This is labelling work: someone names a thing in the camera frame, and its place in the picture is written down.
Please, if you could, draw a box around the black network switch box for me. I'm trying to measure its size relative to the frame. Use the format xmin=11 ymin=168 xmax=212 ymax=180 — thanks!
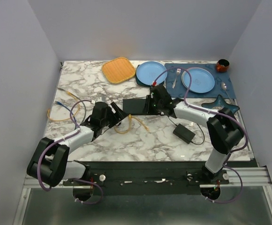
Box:
xmin=123 ymin=98 xmax=149 ymax=115

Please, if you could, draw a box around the blue ethernet cable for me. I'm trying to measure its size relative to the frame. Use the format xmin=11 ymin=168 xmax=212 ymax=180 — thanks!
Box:
xmin=55 ymin=100 xmax=78 ymax=128

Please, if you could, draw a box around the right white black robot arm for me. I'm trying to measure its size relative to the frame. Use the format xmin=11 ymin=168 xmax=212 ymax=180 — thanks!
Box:
xmin=147 ymin=85 xmax=248 ymax=184

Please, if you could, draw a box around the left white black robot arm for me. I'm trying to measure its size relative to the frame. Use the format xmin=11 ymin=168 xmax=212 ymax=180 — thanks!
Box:
xmin=27 ymin=102 xmax=128 ymax=191

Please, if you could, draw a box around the dark teal coaster under plate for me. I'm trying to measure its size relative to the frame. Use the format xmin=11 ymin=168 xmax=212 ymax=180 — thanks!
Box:
xmin=135 ymin=77 xmax=165 ymax=88

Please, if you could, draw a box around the light blue plate left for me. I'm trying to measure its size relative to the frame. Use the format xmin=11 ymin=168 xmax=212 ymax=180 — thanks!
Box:
xmin=136 ymin=61 xmax=168 ymax=86

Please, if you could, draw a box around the light blue plate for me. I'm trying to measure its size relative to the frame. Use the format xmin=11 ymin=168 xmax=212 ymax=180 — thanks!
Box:
xmin=136 ymin=61 xmax=168 ymax=86
xmin=187 ymin=67 xmax=215 ymax=94

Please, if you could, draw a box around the black power adapter brick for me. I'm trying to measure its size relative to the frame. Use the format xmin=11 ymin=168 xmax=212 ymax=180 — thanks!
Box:
xmin=173 ymin=124 xmax=195 ymax=144

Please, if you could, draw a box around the silver fork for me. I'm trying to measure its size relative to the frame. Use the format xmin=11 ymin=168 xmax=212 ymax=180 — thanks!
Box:
xmin=172 ymin=68 xmax=181 ymax=89

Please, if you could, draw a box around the light blue plate right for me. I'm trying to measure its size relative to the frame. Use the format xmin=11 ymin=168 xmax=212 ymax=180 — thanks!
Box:
xmin=187 ymin=67 xmax=215 ymax=94

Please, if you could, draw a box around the orange woven square mat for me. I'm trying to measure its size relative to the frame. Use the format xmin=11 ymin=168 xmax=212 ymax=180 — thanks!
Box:
xmin=102 ymin=57 xmax=136 ymax=84

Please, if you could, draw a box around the blue star shaped dish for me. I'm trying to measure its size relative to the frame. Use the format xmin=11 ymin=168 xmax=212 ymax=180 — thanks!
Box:
xmin=201 ymin=95 xmax=240 ymax=114

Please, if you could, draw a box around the dark blue placemat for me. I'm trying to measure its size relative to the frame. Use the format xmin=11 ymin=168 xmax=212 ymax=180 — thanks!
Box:
xmin=164 ymin=63 xmax=235 ymax=99

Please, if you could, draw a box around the silver spoon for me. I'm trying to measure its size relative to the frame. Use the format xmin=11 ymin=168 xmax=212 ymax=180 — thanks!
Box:
xmin=221 ymin=82 xmax=233 ymax=103

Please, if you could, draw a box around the red brown lacquer cup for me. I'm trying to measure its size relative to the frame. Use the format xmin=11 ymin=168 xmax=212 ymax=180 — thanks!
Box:
xmin=216 ymin=59 xmax=230 ymax=73

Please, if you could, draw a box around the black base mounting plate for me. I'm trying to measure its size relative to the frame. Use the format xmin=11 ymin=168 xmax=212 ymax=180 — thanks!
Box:
xmin=63 ymin=160 xmax=259 ymax=196

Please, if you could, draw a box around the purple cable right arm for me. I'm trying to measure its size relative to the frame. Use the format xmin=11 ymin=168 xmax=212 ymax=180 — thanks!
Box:
xmin=152 ymin=67 xmax=249 ymax=204

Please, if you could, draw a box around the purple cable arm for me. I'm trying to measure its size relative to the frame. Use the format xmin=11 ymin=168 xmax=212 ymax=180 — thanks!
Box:
xmin=152 ymin=67 xmax=249 ymax=204
xmin=37 ymin=99 xmax=103 ymax=205

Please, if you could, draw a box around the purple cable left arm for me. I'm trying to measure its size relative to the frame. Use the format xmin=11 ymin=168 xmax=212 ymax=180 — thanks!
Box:
xmin=37 ymin=99 xmax=103 ymax=205

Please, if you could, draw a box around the aluminium rail frame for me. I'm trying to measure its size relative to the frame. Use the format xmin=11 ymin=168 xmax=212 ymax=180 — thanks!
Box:
xmin=14 ymin=167 xmax=272 ymax=225

